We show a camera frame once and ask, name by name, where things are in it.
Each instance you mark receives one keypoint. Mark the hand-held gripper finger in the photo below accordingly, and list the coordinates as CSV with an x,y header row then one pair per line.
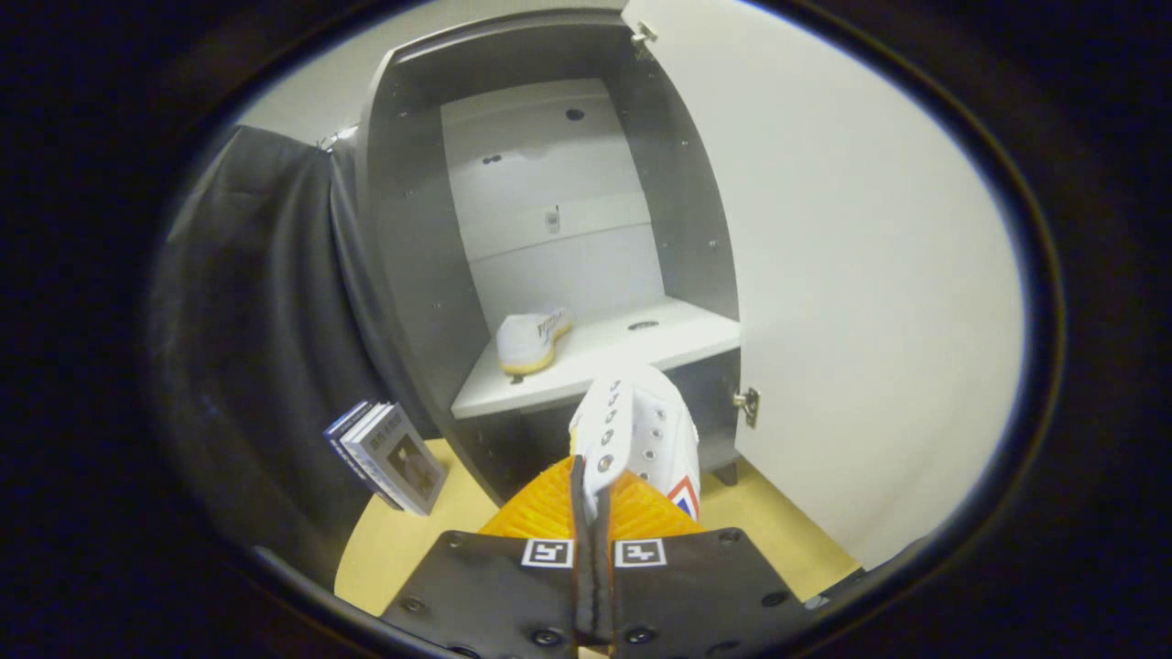
x,y
602,595
583,586

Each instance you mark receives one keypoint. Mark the white shoe with red-blue mark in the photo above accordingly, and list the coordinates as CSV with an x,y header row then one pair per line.
x,y
641,430

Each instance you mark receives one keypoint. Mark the white shoe with yellow sole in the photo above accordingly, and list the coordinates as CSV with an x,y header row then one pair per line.
x,y
526,343

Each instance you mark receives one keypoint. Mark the grey shoe cabinet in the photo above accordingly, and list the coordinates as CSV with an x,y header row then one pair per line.
x,y
412,229

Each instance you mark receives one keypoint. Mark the white shoe cabinet door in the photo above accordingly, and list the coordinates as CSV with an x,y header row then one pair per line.
x,y
851,275

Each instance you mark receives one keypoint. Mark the metal door hinge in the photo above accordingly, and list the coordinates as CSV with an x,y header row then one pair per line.
x,y
644,37
747,404

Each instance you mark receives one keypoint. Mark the white cabinet shelf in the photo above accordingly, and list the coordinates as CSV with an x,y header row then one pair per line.
x,y
641,348

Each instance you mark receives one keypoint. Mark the grey cover book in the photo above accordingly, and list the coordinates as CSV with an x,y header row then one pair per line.
x,y
403,462

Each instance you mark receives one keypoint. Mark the blue spine book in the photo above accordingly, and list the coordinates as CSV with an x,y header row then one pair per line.
x,y
341,439

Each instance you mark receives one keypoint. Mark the black backdrop cloth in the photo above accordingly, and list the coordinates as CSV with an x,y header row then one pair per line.
x,y
256,348

